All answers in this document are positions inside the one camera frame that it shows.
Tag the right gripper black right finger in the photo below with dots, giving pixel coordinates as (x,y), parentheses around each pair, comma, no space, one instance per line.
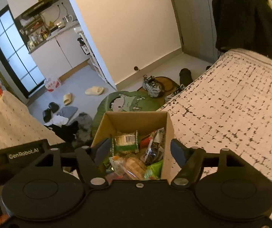
(190,161)

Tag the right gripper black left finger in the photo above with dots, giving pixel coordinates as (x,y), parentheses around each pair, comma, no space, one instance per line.
(89,160)

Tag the green cookie packet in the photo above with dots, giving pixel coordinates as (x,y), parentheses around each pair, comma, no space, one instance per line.
(124,144)

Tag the black clothes pile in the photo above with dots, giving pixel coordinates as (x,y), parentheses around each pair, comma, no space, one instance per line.
(65,132)

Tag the green snack packet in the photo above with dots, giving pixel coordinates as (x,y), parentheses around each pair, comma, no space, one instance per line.
(153,171)

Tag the clear bread packet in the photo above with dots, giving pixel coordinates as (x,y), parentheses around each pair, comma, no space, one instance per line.
(134,168)

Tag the dotted cream tablecloth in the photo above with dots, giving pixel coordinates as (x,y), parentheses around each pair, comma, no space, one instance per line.
(18,126)

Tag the black slipper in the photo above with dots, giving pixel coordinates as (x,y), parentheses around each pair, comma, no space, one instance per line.
(54,107)

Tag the green cartoon floor mat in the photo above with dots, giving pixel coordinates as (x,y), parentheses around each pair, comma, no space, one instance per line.
(124,101)

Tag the white black patterned bedspread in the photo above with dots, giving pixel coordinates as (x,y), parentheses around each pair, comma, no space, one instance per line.
(229,106)

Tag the grey sneaker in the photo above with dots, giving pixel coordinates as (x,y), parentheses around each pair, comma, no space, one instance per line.
(154,88)

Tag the red white plastic bag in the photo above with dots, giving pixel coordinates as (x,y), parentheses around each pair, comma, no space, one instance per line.
(51,84)

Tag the white kitchen cabinet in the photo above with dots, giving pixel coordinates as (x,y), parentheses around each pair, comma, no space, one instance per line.
(60,54)

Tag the white storage rack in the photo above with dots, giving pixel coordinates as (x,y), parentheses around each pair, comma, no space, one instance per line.
(84,44)

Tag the black coat on rack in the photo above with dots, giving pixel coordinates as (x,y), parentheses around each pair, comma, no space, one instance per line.
(245,24)

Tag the grey door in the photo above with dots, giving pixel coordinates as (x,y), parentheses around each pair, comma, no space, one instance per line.
(196,28)

